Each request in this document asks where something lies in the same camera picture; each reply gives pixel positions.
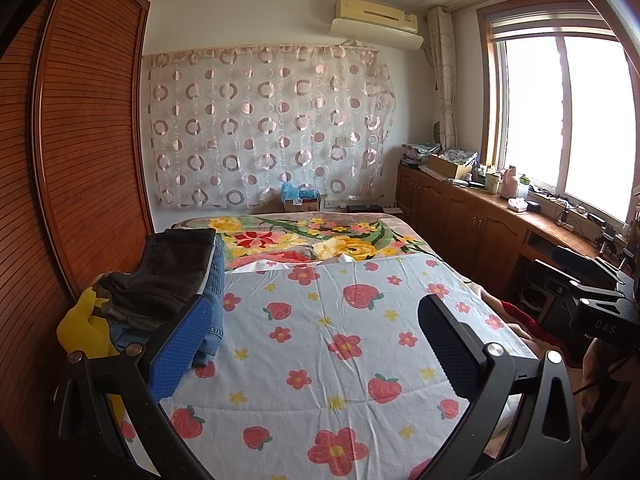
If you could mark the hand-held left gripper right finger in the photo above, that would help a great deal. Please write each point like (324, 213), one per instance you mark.
(447, 350)

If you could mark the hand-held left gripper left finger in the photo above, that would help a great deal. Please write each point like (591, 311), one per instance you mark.
(179, 352)

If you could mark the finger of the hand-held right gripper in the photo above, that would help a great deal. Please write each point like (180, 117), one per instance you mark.
(577, 259)
(560, 280)

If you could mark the black pants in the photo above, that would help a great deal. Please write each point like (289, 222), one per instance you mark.
(165, 270)

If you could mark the small black tripod gadget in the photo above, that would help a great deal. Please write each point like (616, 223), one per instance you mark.
(609, 237)

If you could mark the red knit cloth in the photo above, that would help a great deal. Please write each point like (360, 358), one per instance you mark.
(525, 320)

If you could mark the blue jeans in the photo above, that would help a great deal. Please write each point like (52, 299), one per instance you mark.
(215, 305)

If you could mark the small black box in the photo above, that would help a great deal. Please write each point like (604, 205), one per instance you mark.
(533, 206)

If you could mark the white tissue pack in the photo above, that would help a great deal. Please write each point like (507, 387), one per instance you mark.
(516, 204)

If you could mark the yellow garment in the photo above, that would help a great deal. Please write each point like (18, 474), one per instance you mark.
(82, 330)

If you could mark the pink bottle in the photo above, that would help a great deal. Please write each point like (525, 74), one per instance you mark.
(511, 182)

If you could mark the long wooden cabinet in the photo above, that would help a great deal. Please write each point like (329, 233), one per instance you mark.
(470, 225)

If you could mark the strawberry print bed sheet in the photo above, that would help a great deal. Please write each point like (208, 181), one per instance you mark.
(325, 360)

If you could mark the window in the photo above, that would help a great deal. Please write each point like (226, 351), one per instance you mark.
(560, 110)

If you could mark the open cardboard box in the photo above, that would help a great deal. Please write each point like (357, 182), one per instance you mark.
(447, 165)

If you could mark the flat black device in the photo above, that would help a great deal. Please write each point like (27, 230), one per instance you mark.
(364, 208)

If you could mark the floral pillow cover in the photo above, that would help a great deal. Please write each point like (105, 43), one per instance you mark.
(300, 240)

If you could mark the blue bag on box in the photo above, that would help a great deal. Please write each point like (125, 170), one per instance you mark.
(300, 197)

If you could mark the beige window curtain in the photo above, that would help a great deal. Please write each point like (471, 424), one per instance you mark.
(445, 75)

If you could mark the circle pattern sheer curtain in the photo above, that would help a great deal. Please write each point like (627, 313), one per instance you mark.
(265, 125)

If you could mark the wall air conditioner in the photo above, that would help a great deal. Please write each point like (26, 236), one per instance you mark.
(375, 22)

